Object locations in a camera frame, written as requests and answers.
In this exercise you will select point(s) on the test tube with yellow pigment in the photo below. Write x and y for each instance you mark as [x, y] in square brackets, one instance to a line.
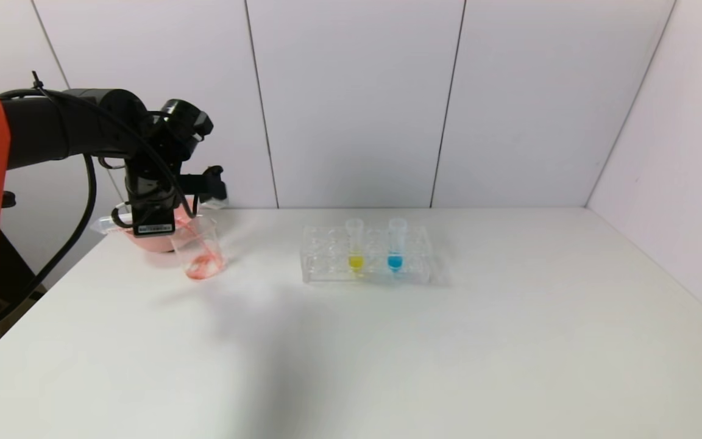
[356, 262]

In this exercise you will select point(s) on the test tube with red pigment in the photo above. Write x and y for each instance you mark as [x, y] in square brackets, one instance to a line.
[107, 224]

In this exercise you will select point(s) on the clear plastic test tube rack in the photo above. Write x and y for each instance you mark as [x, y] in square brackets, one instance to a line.
[329, 268]

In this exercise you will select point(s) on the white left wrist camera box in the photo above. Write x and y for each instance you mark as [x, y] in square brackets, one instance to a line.
[216, 183]

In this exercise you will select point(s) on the pink bowl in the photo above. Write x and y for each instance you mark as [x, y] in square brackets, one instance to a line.
[150, 244]

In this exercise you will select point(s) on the test tube with blue pigment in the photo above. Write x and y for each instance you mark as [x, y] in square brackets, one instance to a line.
[394, 262]

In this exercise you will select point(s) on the clear glass beaker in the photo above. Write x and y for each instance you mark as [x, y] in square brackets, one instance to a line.
[205, 265]

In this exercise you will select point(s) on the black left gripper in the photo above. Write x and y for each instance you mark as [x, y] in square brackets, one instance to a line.
[153, 224]

